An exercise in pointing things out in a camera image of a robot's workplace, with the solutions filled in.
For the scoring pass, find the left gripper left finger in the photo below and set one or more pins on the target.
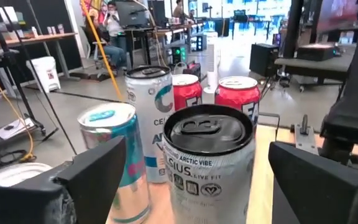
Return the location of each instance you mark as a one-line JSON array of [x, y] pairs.
[[89, 186]]

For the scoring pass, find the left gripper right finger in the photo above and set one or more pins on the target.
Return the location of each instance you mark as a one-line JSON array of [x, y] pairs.
[[315, 193]]

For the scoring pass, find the teal blue slim energy can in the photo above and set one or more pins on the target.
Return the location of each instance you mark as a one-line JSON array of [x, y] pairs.
[[104, 116]]

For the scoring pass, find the green Sprite soda can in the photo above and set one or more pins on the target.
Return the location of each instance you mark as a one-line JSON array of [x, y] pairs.
[[11, 174]]

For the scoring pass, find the white Celsius Arctic Vibe can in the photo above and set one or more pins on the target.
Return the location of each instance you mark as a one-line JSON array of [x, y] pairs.
[[148, 102], [207, 174]]

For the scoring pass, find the red Fanta strawberry can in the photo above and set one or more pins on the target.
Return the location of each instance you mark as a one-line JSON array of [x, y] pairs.
[[235, 96], [186, 91]]

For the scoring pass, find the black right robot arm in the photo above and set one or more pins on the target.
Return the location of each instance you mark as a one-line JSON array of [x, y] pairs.
[[350, 118]]

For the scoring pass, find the grey metal clamp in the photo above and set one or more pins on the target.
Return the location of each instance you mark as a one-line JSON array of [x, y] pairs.
[[304, 143]]

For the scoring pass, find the white waste bin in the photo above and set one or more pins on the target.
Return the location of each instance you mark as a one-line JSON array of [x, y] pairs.
[[43, 74]]

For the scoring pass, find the black low bench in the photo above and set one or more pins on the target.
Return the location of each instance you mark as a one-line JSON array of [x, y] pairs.
[[315, 67]]

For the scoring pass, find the black cabinet box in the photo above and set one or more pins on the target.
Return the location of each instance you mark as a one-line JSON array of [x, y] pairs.
[[264, 60]]

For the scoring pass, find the black tripod stand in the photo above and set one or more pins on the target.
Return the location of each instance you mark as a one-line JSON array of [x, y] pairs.
[[9, 57]]

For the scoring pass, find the wooden office desk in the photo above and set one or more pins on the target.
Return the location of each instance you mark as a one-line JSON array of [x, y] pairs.
[[42, 38]]

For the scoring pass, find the computer with green lights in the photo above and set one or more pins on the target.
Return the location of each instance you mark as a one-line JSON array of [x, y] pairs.
[[179, 54]]

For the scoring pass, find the person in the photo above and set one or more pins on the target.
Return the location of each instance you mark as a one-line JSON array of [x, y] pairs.
[[113, 26], [179, 11]]

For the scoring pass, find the white tower fan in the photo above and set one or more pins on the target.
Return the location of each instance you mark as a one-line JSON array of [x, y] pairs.
[[212, 56]]

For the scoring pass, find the black computer monitor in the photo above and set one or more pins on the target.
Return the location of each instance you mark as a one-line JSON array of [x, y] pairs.
[[132, 14]]

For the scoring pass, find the colourful patchwork quilt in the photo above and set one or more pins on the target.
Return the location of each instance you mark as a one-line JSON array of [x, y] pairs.
[[93, 4]]

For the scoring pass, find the black vertical post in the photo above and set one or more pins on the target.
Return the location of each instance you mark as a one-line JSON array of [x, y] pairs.
[[292, 28]]

